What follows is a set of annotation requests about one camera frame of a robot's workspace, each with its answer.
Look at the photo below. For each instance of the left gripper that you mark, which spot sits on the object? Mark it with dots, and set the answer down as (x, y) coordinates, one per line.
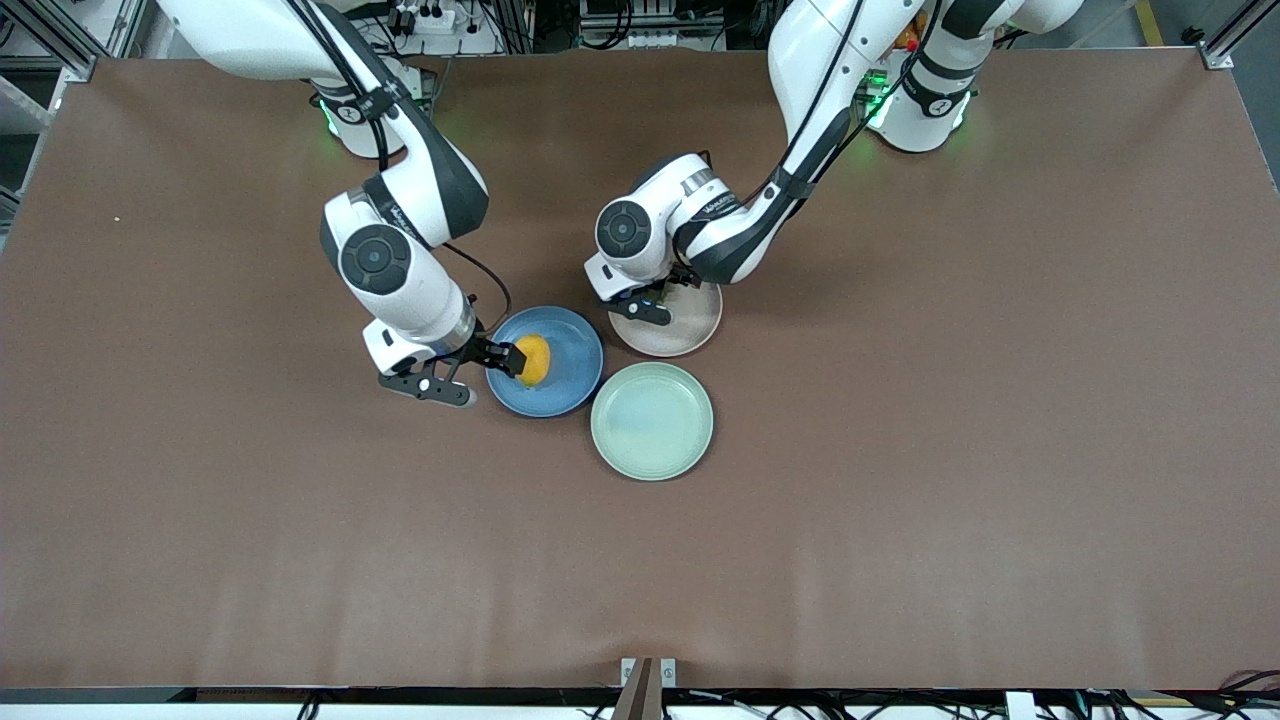
(658, 284)

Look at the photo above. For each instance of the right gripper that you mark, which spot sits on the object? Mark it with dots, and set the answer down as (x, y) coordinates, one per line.
(487, 351)

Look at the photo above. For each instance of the yellow lemon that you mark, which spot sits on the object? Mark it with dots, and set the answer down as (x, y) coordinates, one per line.
(538, 360)

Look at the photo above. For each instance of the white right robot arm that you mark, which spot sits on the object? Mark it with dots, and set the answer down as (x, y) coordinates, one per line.
(400, 280)

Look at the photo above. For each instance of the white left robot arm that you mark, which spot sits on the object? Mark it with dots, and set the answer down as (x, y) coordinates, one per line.
(800, 60)

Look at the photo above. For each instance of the beige plate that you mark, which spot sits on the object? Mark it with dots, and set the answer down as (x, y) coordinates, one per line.
(690, 330)

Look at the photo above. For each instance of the blue plate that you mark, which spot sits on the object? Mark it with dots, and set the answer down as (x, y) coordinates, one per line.
(570, 375)

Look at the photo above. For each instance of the pale green plate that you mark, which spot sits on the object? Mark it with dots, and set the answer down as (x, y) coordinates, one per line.
(652, 421)

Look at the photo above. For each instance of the white power strip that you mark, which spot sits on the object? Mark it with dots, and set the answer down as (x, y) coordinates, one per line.
(450, 40)

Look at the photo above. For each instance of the bag of oranges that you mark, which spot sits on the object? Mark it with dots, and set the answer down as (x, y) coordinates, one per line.
(908, 38)

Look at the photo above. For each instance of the brown wooden strip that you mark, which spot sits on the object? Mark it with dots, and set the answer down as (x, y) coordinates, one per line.
(636, 700)

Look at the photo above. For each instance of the small metal bracket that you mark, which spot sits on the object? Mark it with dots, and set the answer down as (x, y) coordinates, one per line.
(628, 672)

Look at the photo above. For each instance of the aluminium frame post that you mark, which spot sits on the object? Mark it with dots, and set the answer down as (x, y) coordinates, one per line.
(1235, 35)
(60, 40)

